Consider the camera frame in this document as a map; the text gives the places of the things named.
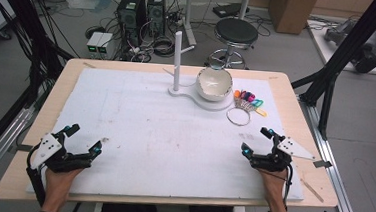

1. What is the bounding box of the white bowl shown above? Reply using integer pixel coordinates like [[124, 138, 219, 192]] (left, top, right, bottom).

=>
[[193, 65, 235, 104]]

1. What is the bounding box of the black round stool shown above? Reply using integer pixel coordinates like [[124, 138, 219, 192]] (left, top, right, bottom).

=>
[[207, 15, 261, 72]]

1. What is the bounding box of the beige tape strip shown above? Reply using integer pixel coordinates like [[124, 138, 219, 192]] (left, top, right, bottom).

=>
[[299, 178, 326, 204]]

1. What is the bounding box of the grey tape piece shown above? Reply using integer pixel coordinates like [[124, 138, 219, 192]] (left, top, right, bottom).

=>
[[312, 159, 333, 170]]

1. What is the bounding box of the black metal frame with cables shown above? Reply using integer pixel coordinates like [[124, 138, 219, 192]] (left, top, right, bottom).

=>
[[0, 0, 79, 112]]

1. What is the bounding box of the person's left hand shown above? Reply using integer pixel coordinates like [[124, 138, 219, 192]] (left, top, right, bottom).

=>
[[41, 164, 85, 211]]

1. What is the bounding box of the wooden table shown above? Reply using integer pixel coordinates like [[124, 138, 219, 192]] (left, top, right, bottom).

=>
[[0, 52, 348, 212]]

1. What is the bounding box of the black metal frame strut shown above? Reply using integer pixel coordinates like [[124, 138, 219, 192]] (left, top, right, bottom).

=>
[[286, 0, 376, 144]]

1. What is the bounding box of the black flat case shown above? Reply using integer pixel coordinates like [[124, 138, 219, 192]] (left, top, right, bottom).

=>
[[211, 1, 251, 21]]

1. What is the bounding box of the key bunch with coloured tags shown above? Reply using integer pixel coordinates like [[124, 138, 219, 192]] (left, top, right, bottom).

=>
[[225, 88, 270, 129]]

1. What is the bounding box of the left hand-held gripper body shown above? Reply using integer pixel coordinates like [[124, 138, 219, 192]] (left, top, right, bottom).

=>
[[25, 131, 96, 177]]

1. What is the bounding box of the clear plastic bag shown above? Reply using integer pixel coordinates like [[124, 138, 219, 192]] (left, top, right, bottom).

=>
[[58, 0, 113, 13]]

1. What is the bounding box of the white cloth mat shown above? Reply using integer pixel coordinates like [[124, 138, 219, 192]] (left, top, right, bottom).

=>
[[25, 62, 313, 212]]

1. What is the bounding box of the white power supply box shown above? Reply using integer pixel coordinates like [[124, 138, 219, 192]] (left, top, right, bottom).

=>
[[85, 30, 105, 55], [96, 32, 115, 57]]

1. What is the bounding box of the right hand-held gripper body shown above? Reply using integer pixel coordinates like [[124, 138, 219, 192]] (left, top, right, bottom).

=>
[[248, 132, 318, 176]]

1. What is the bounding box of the grey machine on platform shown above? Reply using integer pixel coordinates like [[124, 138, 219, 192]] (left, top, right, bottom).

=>
[[321, 17, 376, 75]]

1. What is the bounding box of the black computer tower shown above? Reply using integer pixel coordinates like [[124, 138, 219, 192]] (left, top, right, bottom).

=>
[[145, 0, 168, 39], [113, 0, 149, 49]]

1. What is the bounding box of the cardboard box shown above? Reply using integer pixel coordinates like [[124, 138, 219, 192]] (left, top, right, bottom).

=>
[[266, 0, 320, 37]]

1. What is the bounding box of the white platform board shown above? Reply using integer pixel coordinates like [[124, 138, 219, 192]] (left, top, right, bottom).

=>
[[303, 18, 376, 77]]

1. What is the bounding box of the person's right hand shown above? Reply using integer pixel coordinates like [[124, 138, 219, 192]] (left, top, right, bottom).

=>
[[254, 166, 292, 212]]

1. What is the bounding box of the white stand with post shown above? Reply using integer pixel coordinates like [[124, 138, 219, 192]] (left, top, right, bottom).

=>
[[160, 29, 239, 114]]

